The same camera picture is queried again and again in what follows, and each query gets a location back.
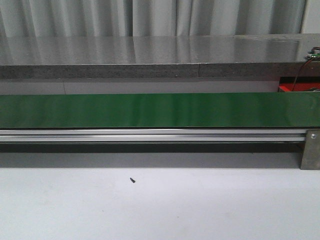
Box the green conveyor belt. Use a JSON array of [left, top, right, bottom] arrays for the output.
[[0, 92, 320, 129]]

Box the grey stone-look shelf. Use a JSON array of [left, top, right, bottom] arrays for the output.
[[0, 33, 320, 79]]

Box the red bin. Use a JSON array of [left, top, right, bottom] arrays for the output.
[[278, 76, 320, 92]]

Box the small green circuit board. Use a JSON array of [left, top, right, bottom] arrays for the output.
[[304, 48, 320, 61]]

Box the grey curtain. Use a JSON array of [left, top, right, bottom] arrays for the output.
[[0, 0, 306, 37]]

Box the aluminium conveyor rail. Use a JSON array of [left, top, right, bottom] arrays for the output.
[[0, 128, 307, 143]]

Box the metal conveyor bracket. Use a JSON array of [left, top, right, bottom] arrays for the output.
[[300, 129, 320, 170]]

